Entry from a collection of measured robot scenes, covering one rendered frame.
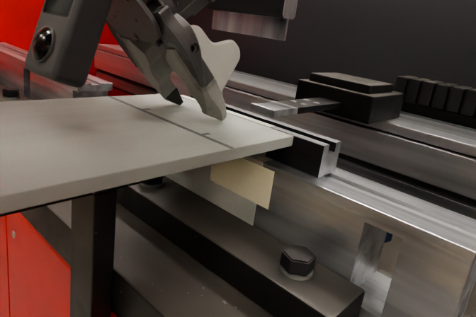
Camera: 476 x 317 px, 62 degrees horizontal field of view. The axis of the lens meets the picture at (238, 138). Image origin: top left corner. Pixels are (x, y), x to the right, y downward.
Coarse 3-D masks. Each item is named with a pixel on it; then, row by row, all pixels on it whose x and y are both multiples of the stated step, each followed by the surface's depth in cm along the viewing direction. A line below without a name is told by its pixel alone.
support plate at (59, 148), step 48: (144, 96) 43; (0, 144) 24; (48, 144) 25; (96, 144) 26; (144, 144) 28; (192, 144) 29; (240, 144) 31; (288, 144) 35; (0, 192) 18; (48, 192) 20
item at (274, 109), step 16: (304, 80) 58; (320, 80) 57; (336, 80) 55; (352, 80) 55; (368, 80) 58; (304, 96) 58; (320, 96) 56; (336, 96) 54; (352, 96) 53; (368, 96) 51; (384, 96) 53; (400, 96) 57; (272, 112) 43; (288, 112) 45; (304, 112) 47; (336, 112) 54; (352, 112) 53; (368, 112) 51; (384, 112) 54
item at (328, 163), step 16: (192, 96) 48; (240, 112) 43; (272, 128) 37; (288, 128) 39; (304, 144) 35; (320, 144) 34; (336, 144) 35; (288, 160) 37; (304, 160) 35; (320, 160) 34; (336, 160) 36; (320, 176) 35
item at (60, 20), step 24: (48, 0) 27; (72, 0) 25; (96, 0) 26; (48, 24) 27; (72, 24) 25; (96, 24) 26; (48, 48) 26; (72, 48) 26; (96, 48) 27; (48, 72) 26; (72, 72) 26
